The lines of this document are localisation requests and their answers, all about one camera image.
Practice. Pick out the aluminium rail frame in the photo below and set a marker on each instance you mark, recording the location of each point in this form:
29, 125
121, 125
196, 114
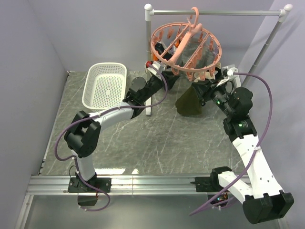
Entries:
152, 162

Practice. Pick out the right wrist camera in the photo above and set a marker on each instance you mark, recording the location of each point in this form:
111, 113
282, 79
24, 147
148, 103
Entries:
229, 73

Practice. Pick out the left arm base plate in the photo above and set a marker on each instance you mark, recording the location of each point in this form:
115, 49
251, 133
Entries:
77, 186

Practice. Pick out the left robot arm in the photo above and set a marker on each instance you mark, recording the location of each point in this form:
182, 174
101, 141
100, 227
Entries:
83, 135

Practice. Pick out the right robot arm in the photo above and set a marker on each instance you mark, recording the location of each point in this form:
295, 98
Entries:
262, 197

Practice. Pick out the pink round clip hanger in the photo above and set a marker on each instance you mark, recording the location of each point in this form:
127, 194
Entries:
198, 50

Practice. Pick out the black underwear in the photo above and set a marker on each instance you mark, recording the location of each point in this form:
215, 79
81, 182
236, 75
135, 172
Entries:
216, 74

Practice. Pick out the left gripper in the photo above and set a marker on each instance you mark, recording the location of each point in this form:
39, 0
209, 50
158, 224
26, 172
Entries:
170, 78

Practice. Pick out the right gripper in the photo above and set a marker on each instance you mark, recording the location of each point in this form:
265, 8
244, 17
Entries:
207, 86

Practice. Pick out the metal clothes rack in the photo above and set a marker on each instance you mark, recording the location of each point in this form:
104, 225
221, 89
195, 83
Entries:
282, 15

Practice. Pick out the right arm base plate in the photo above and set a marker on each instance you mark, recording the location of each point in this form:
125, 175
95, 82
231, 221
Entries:
207, 184

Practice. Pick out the white plastic basket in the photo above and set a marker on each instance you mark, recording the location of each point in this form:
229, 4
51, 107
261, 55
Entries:
105, 86

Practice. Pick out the navy hanging underwear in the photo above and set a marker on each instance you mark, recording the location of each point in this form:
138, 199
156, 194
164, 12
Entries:
160, 48

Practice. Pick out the olive green underwear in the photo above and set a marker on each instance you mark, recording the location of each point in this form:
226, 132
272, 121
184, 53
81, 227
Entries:
189, 104

